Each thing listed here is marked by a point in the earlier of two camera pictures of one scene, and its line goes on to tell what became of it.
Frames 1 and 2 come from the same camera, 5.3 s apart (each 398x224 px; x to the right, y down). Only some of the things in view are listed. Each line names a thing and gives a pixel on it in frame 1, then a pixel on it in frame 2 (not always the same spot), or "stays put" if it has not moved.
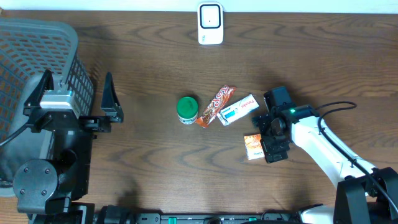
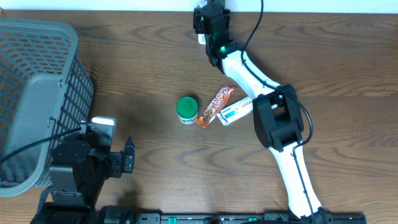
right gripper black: x=272 y=152 → x=197 y=18
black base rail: x=126 y=214 stays put
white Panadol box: x=238 y=110 stays put
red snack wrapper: x=219 y=101 stays put
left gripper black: x=98 y=127 → x=115 y=166
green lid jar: x=187 y=110 stays put
